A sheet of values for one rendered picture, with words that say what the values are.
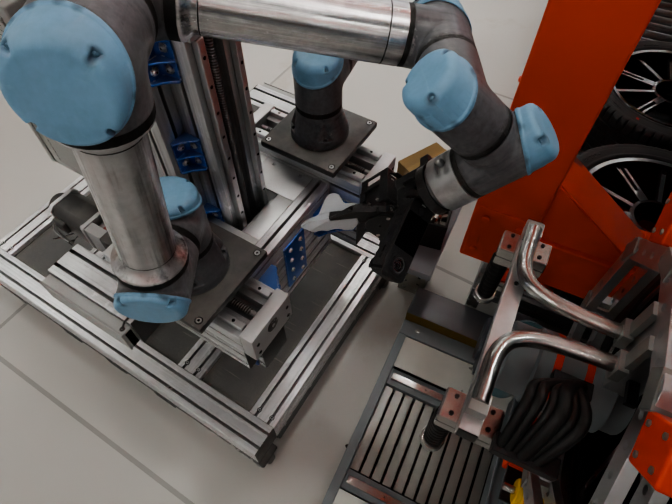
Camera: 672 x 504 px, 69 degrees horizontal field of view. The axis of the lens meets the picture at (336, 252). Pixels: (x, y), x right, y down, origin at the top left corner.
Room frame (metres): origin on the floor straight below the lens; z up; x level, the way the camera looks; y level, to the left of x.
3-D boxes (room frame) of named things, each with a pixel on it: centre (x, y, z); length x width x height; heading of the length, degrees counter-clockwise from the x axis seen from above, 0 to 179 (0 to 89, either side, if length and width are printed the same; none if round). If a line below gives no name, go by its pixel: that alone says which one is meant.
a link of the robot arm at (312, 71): (1.01, 0.04, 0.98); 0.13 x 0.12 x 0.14; 158
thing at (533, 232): (0.43, -0.39, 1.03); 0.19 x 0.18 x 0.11; 64
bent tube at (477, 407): (0.25, -0.31, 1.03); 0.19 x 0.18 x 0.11; 64
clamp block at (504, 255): (0.53, -0.35, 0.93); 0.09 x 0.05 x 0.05; 64
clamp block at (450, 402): (0.23, -0.20, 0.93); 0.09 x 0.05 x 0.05; 64
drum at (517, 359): (0.32, -0.40, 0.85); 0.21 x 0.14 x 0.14; 64
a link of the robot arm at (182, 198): (0.57, 0.30, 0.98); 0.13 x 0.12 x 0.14; 0
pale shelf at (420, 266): (1.01, -0.30, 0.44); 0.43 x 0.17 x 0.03; 154
